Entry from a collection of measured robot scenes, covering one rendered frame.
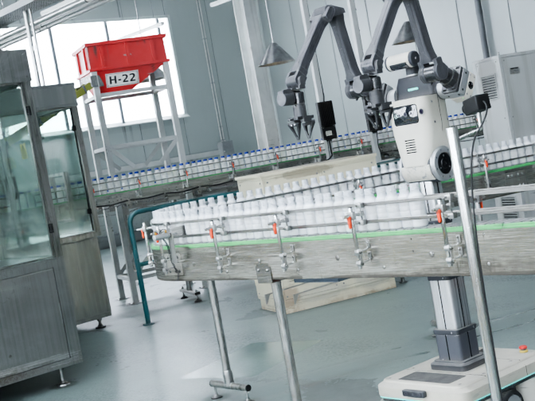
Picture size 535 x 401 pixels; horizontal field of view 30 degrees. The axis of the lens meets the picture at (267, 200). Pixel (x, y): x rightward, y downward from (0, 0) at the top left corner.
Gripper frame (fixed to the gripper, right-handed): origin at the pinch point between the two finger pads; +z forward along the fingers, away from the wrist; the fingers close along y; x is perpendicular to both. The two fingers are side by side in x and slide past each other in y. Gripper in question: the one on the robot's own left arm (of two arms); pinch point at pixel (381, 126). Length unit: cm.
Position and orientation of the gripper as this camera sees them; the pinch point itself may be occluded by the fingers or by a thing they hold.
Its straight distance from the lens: 405.3
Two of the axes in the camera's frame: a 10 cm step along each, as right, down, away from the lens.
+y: 7.5, -1.7, 6.3
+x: -6.3, 0.7, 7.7
